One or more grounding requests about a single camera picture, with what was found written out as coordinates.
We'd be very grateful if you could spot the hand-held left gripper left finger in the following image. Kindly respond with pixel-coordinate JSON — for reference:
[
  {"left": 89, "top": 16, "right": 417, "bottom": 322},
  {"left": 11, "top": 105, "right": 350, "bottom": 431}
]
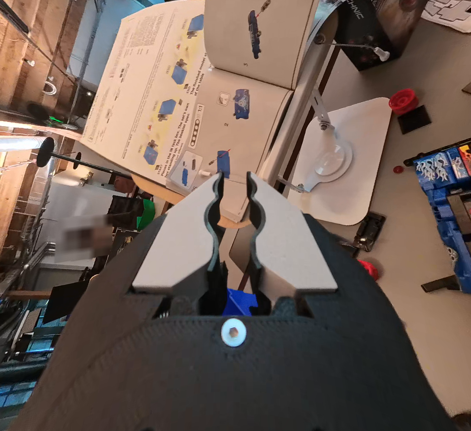
[{"left": 131, "top": 171, "right": 226, "bottom": 297}]

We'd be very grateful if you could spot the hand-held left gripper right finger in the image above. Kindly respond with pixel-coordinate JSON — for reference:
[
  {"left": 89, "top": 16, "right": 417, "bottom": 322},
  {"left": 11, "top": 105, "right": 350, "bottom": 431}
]
[{"left": 246, "top": 171, "right": 339, "bottom": 301}]

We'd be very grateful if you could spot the blue and black toy car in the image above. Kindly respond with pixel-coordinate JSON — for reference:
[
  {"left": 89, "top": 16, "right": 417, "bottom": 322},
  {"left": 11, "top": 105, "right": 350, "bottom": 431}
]
[{"left": 404, "top": 140, "right": 471, "bottom": 293}]

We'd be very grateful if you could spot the grey desk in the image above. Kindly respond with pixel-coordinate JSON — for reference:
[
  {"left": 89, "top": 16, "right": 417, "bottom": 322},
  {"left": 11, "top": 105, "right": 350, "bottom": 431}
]
[{"left": 291, "top": 15, "right": 471, "bottom": 420}]

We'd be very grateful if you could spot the green container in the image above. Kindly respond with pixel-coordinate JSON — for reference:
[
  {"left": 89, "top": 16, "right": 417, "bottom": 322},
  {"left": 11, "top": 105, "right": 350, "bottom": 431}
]
[{"left": 137, "top": 199, "right": 157, "bottom": 231}]

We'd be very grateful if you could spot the blue plastic object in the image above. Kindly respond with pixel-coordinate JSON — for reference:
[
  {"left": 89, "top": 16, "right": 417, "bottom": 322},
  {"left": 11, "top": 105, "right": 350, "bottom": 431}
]
[{"left": 221, "top": 287, "right": 258, "bottom": 317}]

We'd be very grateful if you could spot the red toy wheel hub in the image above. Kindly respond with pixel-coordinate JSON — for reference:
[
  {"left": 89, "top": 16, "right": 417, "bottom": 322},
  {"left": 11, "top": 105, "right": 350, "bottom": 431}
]
[
  {"left": 357, "top": 260, "right": 379, "bottom": 281},
  {"left": 389, "top": 89, "right": 416, "bottom": 115}
]

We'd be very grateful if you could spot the black toy brick part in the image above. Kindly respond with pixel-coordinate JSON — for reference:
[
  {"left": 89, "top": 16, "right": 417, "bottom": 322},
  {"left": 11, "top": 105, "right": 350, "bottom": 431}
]
[{"left": 355, "top": 212, "right": 387, "bottom": 253}]

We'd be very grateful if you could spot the white cabinet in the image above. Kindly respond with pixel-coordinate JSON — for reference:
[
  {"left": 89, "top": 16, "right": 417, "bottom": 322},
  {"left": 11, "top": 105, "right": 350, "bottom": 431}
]
[{"left": 39, "top": 171, "right": 127, "bottom": 269}]

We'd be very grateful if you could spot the black pole stand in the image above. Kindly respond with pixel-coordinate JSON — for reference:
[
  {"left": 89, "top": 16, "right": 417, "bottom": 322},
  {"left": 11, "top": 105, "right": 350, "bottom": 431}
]
[{"left": 37, "top": 136, "right": 133, "bottom": 181}]

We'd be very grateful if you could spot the black flat panel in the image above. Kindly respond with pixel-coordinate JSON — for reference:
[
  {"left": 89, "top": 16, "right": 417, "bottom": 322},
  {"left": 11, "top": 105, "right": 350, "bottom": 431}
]
[{"left": 42, "top": 280, "right": 91, "bottom": 325}]

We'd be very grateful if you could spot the white metal book stand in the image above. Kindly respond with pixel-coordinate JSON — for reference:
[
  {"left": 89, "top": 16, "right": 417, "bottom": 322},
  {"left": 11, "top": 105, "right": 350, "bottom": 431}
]
[{"left": 258, "top": 0, "right": 392, "bottom": 226}]

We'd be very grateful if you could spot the large printed instruction sheet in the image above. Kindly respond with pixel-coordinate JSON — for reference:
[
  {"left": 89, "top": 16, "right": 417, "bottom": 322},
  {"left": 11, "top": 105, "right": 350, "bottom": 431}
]
[{"left": 79, "top": 0, "right": 221, "bottom": 196}]

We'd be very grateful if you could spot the black studded square tile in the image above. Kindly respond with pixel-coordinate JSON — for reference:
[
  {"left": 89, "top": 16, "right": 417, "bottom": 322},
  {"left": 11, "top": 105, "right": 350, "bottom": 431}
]
[{"left": 397, "top": 105, "right": 432, "bottom": 134}]

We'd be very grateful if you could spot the open instruction booklet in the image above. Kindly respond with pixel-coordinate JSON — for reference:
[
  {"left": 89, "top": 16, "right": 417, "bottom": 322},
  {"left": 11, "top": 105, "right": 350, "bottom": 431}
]
[{"left": 166, "top": 0, "right": 332, "bottom": 223}]

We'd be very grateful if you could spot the black toy set box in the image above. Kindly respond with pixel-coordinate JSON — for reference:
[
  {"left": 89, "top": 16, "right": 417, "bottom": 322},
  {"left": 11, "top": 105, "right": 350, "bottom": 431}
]
[{"left": 324, "top": 0, "right": 451, "bottom": 71}]

